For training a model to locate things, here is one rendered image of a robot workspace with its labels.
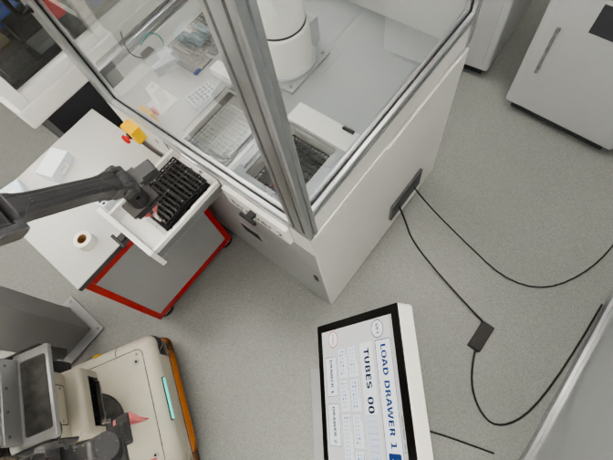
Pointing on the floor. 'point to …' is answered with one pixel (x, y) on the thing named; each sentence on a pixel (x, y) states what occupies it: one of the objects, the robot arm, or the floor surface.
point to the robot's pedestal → (45, 324)
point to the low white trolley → (176, 266)
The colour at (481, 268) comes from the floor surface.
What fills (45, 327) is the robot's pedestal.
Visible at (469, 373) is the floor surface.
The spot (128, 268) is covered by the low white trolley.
